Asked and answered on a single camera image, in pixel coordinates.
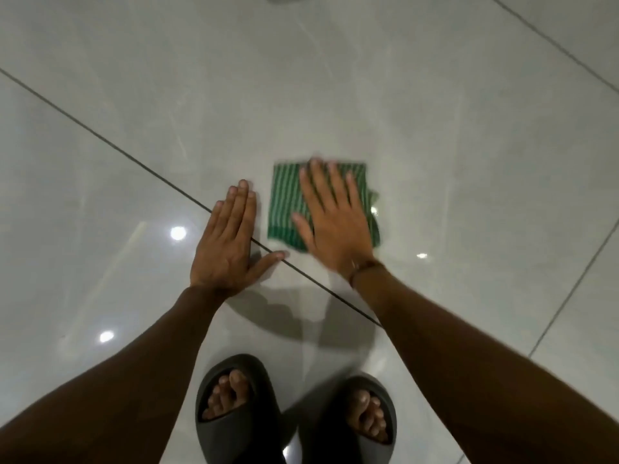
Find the person's right grey slipper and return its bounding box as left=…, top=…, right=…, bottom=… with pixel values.
left=297, top=374, right=398, bottom=464

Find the person's left hand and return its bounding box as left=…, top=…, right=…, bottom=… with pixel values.
left=190, top=179, right=290, bottom=299

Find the green striped cleaning cloth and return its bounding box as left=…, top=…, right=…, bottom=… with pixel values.
left=267, top=160, right=382, bottom=253

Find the person's left foot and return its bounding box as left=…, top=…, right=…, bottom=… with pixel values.
left=201, top=369, right=251, bottom=421

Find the person's left grey slipper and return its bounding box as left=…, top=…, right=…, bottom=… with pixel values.
left=195, top=353, right=287, bottom=464

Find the person's right hand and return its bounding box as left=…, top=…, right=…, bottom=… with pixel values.
left=291, top=158, right=384, bottom=282

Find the person's right forearm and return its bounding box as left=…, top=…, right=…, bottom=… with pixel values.
left=350, top=263, right=619, bottom=464

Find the thin brown wrist bracelet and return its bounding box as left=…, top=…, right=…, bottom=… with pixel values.
left=348, top=258, right=386, bottom=288

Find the person's grey slipper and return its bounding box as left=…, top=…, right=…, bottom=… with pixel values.
left=297, top=374, right=398, bottom=464
left=195, top=353, right=287, bottom=464

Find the person's left forearm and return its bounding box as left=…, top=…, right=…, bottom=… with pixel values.
left=0, top=285, right=229, bottom=464

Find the person's right foot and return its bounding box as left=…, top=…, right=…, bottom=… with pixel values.
left=345, top=389, right=390, bottom=443

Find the person's foot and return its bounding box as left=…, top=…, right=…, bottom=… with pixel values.
left=345, top=389, right=390, bottom=443
left=201, top=369, right=251, bottom=421

